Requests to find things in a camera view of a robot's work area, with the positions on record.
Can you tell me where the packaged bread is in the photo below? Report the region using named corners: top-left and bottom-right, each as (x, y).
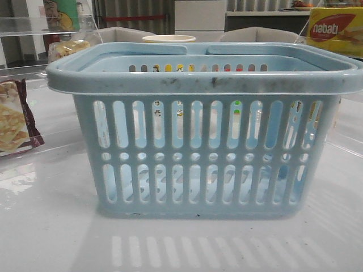
top-left (48, 40), bottom-right (90, 63)

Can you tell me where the light blue plastic basket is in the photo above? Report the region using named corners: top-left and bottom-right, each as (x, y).
top-left (46, 42), bottom-right (362, 219)

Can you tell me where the white cabinet background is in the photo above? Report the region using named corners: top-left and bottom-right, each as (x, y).
top-left (174, 1), bottom-right (227, 31)

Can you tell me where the beige armchair left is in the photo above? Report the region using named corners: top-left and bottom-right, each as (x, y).
top-left (85, 27), bottom-right (155, 46)

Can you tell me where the beige armchair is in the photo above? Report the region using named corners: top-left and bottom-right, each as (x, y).
top-left (85, 27), bottom-right (155, 46)
top-left (220, 27), bottom-right (306, 44)

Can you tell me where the beige armchair right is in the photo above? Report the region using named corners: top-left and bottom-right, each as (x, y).
top-left (220, 27), bottom-right (306, 44)

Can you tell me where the brown cracker snack packet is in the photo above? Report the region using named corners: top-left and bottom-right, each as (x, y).
top-left (1, 79), bottom-right (44, 157)

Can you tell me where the red fire extinguisher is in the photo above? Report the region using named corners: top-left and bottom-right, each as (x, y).
top-left (43, 34), bottom-right (60, 49)

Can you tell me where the green yellow cartoon box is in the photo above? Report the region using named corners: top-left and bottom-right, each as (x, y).
top-left (43, 0), bottom-right (79, 31)

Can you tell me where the yellow nabati wafer box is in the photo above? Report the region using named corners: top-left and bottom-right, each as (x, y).
top-left (306, 7), bottom-right (362, 58)

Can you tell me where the clear acrylic shelf left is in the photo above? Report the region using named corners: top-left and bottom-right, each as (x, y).
top-left (1, 15), bottom-right (96, 37)

